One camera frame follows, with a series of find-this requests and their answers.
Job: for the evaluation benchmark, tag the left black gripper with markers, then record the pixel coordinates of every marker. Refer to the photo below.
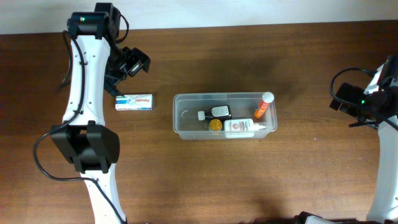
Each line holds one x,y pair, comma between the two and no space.
113,78

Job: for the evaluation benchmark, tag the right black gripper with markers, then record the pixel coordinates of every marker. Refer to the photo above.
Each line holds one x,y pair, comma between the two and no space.
361,119

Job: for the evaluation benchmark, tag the orange tube white cap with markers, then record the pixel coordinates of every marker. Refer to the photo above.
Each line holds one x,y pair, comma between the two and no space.
267,99

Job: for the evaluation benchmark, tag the clear white sanitizer bottle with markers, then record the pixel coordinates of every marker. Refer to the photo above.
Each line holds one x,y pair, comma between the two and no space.
241,128

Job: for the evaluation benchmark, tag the white Panadol medicine box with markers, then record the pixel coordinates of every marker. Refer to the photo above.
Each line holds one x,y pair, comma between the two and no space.
134,102

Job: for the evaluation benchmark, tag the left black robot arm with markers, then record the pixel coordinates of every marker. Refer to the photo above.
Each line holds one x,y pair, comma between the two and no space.
98,64

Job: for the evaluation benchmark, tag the clear plastic container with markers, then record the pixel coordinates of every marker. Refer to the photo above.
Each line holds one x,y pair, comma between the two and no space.
243,105

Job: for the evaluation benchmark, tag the small gold-lidded jar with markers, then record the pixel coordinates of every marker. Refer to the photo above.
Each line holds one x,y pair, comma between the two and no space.
215,125

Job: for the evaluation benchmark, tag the dark syrup bottle white cap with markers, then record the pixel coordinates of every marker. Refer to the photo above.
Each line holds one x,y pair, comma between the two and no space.
217,112

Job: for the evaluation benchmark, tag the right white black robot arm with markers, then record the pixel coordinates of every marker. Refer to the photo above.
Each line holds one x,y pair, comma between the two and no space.
384,205

